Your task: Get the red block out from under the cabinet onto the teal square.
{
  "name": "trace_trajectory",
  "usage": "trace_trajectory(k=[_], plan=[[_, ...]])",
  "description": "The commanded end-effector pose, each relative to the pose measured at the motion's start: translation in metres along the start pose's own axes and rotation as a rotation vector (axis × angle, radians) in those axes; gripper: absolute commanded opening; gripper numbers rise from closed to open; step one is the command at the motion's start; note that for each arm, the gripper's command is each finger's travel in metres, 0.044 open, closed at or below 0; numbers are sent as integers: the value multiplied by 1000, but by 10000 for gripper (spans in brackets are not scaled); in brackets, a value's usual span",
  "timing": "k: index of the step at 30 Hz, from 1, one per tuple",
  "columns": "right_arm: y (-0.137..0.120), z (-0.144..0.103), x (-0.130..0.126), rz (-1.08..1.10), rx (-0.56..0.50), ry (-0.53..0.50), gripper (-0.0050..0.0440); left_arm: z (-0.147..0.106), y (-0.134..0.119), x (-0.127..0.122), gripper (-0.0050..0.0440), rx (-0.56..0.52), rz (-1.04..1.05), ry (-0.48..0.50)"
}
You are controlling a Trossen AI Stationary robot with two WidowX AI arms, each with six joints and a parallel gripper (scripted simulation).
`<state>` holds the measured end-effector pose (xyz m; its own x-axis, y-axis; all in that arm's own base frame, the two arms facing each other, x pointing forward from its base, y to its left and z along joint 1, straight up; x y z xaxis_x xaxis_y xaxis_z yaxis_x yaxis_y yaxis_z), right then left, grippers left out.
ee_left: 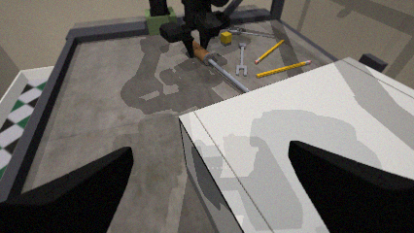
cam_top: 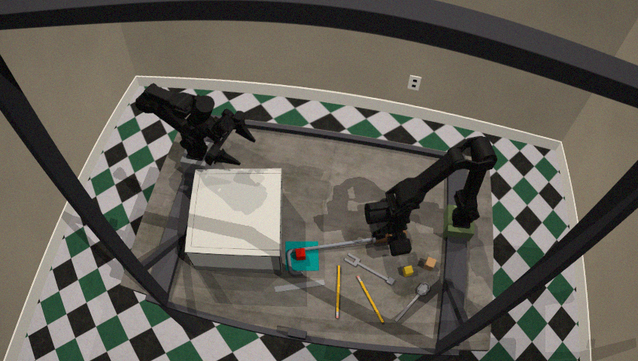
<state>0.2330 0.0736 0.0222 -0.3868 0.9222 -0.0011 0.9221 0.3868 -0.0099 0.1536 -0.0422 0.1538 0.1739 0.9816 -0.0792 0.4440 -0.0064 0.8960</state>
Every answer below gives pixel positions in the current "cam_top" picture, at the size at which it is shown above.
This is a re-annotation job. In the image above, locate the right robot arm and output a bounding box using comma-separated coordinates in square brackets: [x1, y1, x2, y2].
[365, 136, 497, 240]

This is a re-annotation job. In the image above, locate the grey flat bar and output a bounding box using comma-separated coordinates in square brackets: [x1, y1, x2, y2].
[275, 279, 325, 292]

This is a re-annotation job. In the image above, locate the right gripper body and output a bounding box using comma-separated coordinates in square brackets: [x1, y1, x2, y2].
[390, 217, 412, 256]

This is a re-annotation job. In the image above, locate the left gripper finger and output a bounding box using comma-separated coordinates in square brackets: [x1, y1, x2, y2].
[214, 149, 241, 165]
[235, 118, 256, 142]

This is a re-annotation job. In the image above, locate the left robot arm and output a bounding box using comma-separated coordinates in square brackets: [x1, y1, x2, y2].
[135, 83, 234, 161]

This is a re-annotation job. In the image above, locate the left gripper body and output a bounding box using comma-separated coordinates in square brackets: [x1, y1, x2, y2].
[202, 111, 245, 165]

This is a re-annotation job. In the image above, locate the grey combination wrench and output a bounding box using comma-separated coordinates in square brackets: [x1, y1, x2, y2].
[346, 254, 395, 285]

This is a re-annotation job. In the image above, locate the white rectangular box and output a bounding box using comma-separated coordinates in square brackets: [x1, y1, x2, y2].
[185, 168, 283, 274]

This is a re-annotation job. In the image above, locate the tan cube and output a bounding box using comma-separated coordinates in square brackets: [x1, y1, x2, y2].
[423, 257, 436, 271]

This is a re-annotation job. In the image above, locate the grey spoon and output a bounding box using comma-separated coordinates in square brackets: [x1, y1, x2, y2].
[397, 283, 430, 319]

